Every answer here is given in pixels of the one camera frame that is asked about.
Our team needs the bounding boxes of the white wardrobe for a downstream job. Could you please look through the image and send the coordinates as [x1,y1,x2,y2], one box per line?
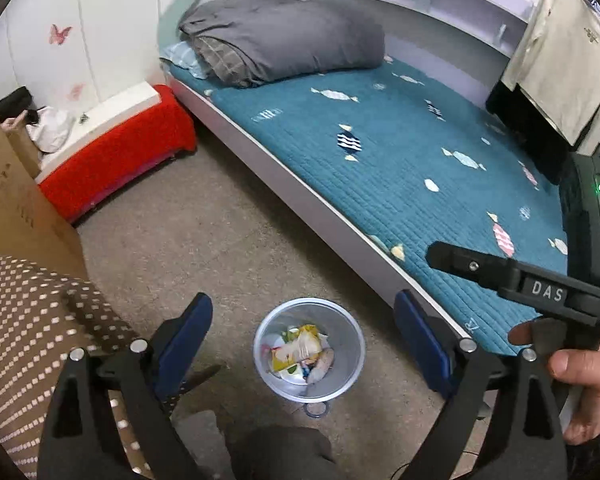
[0,0,216,126]

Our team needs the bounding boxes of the person's right hand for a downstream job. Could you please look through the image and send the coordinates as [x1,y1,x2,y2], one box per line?
[509,321,600,446]

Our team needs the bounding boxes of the white plastic bag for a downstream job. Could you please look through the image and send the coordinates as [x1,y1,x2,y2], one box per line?
[26,106,74,154]

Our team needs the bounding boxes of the grey duvet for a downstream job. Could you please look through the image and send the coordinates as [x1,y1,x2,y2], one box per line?
[179,0,386,89]

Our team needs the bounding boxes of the teal bed mattress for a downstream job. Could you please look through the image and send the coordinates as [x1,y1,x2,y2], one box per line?
[167,54,581,357]

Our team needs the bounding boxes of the brown polka-dot tablecloth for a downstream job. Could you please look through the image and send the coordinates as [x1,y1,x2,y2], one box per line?
[0,254,191,480]

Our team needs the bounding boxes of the light blue striped pillow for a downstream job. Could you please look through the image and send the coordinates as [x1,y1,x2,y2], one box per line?
[159,41,209,81]

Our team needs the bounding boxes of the red cloth covered bench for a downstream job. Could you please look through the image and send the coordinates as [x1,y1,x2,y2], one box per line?
[37,84,199,224]

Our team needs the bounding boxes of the large cardboard box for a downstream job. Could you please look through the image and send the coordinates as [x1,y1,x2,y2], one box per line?
[0,105,89,281]

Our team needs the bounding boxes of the black bag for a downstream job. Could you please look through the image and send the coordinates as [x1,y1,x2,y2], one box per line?
[0,87,42,127]

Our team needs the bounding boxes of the pinkish wrapper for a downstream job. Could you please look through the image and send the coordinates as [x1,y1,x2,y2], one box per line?
[307,349,336,384]

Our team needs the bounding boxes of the turquoise bunk bed frame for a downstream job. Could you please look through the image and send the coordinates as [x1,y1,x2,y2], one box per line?
[155,0,546,341]

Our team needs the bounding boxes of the orange white snack bag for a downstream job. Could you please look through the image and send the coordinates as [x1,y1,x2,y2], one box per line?
[271,325,324,373]

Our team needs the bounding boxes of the white wall shelf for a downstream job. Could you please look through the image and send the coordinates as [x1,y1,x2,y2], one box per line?
[325,0,547,63]

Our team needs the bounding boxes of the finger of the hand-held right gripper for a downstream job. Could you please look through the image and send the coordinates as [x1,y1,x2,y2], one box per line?
[426,241,523,292]

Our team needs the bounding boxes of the grey plastic trash bin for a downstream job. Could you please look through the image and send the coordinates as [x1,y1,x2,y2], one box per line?
[252,297,366,404]

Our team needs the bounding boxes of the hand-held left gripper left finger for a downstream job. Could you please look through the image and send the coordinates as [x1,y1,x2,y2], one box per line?
[37,292,221,480]

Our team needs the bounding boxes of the person's leg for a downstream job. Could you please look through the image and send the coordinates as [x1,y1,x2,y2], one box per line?
[226,426,342,480]

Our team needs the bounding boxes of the white board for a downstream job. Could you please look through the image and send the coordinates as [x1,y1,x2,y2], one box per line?
[35,82,162,184]

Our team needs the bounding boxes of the beige hanging garment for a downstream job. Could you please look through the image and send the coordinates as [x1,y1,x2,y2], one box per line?
[500,0,600,147]

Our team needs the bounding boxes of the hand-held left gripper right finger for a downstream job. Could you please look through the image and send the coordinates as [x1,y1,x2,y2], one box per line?
[394,290,568,480]

